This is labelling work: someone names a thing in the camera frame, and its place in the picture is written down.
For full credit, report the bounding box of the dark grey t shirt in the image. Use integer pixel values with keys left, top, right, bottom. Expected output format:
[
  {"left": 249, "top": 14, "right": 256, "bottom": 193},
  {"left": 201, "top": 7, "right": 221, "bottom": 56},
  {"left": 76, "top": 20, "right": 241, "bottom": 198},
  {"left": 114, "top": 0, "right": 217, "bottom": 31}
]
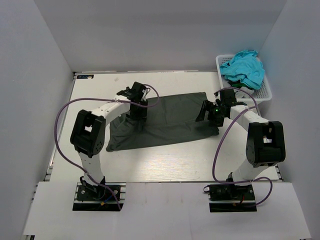
[{"left": 106, "top": 92, "right": 219, "bottom": 152}]

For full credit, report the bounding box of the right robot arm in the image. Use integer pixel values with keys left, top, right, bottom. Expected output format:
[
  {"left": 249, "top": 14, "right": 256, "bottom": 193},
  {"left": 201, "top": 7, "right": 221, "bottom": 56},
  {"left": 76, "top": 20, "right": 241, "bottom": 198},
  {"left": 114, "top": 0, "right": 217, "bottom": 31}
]
[{"left": 196, "top": 100, "right": 286, "bottom": 186}]

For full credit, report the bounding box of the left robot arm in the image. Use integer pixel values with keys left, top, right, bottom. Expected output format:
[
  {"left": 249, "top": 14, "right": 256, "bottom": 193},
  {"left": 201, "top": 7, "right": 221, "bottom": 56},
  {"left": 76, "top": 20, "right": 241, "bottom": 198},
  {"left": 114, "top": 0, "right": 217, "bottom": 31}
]
[{"left": 70, "top": 85, "right": 148, "bottom": 194}]

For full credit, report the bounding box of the white grey garment in basket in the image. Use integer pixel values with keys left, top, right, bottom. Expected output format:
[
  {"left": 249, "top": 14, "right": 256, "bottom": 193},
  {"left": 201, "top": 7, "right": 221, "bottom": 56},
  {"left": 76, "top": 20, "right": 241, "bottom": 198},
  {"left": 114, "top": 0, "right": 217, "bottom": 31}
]
[{"left": 234, "top": 88, "right": 255, "bottom": 99}]

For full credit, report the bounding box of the green garment in basket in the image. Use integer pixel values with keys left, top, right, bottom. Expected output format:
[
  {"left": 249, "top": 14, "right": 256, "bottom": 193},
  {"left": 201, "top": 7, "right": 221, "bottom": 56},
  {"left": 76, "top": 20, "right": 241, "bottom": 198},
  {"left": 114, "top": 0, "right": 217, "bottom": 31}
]
[{"left": 230, "top": 82, "right": 247, "bottom": 89}]

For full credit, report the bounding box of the white plastic basket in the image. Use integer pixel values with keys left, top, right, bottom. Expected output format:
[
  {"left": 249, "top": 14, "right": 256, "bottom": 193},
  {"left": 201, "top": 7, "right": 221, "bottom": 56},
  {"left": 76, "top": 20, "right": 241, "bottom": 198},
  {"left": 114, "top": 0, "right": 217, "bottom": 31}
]
[{"left": 215, "top": 51, "right": 272, "bottom": 103}]

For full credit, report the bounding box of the turquoise t shirt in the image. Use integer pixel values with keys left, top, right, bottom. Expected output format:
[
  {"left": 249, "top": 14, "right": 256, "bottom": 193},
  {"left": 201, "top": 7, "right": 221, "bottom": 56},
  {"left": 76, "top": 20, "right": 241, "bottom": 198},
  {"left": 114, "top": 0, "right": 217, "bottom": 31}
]
[{"left": 219, "top": 49, "right": 265, "bottom": 90}]

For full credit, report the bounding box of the dark label sticker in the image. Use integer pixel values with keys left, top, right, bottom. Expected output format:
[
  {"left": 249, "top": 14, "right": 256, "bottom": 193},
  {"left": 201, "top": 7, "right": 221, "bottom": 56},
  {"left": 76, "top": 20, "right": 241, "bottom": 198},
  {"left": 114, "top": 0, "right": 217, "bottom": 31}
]
[{"left": 76, "top": 74, "right": 94, "bottom": 79}]

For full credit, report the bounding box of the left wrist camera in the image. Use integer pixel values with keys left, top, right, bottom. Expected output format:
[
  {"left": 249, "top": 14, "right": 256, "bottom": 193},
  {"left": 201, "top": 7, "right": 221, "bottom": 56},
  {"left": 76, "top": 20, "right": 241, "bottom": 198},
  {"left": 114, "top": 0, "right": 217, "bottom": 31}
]
[{"left": 130, "top": 81, "right": 147, "bottom": 103}]

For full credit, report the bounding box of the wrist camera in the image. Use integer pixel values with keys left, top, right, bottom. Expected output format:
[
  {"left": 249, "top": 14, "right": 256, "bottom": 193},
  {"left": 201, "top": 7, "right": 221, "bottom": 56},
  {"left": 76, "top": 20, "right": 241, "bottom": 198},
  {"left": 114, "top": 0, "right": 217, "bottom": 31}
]
[
  {"left": 219, "top": 89, "right": 237, "bottom": 106},
  {"left": 130, "top": 81, "right": 147, "bottom": 103}
]

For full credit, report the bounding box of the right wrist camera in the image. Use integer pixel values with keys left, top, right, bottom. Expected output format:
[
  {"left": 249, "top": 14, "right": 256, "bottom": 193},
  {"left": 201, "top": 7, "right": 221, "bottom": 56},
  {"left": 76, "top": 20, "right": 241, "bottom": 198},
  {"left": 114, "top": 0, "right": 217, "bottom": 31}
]
[{"left": 219, "top": 89, "right": 237, "bottom": 106}]

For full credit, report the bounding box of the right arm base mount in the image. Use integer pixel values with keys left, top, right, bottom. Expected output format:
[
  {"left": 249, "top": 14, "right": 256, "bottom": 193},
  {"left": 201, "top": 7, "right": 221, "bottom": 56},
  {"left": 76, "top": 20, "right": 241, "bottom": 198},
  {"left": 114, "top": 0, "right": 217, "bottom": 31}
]
[{"left": 203, "top": 184, "right": 257, "bottom": 213}]

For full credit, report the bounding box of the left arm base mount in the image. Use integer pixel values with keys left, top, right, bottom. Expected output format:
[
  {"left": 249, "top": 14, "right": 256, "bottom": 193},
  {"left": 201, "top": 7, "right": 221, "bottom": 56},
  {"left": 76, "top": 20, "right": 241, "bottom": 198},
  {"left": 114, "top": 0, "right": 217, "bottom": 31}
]
[{"left": 72, "top": 182, "right": 126, "bottom": 212}]

